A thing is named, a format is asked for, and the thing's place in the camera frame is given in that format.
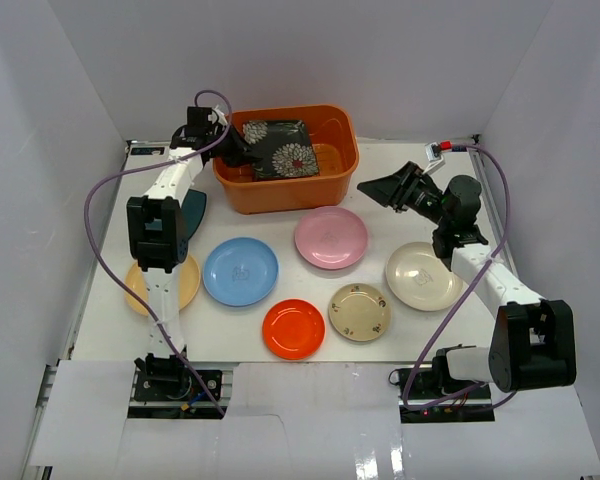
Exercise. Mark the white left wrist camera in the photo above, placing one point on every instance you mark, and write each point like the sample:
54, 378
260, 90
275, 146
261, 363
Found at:
217, 117

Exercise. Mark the pink round plate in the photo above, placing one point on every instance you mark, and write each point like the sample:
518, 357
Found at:
331, 238

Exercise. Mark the black floral square plate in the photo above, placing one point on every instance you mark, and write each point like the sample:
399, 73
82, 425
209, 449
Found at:
282, 149

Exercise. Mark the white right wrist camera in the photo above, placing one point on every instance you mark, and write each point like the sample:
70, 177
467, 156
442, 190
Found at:
435, 155

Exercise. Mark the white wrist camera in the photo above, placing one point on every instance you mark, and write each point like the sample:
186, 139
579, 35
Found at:
435, 155
217, 117

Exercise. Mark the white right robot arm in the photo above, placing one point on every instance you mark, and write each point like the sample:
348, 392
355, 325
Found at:
533, 341

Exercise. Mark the beige floral round plate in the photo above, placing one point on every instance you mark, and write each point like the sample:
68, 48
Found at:
359, 312

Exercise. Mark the teal square plate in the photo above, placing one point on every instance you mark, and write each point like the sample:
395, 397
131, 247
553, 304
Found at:
193, 209

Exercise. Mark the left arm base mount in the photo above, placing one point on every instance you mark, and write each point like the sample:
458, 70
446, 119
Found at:
178, 399

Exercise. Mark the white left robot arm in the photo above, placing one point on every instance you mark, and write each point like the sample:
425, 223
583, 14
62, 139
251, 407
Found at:
159, 239

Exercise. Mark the cream white round plate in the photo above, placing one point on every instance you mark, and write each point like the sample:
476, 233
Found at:
421, 280

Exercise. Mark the orange plastic bin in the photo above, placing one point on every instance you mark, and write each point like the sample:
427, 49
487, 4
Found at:
333, 139

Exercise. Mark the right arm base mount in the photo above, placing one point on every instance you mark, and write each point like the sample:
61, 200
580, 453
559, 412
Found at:
425, 408

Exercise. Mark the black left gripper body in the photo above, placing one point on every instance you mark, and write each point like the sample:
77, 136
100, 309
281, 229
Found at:
232, 147

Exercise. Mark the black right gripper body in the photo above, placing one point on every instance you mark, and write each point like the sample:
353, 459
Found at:
419, 198

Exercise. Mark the orange round plate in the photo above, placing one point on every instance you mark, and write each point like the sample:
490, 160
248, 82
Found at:
293, 329

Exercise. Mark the yellow round plate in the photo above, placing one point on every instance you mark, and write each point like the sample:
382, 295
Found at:
189, 283

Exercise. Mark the blue round plate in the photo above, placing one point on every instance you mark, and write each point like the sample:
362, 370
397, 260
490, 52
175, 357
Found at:
241, 272

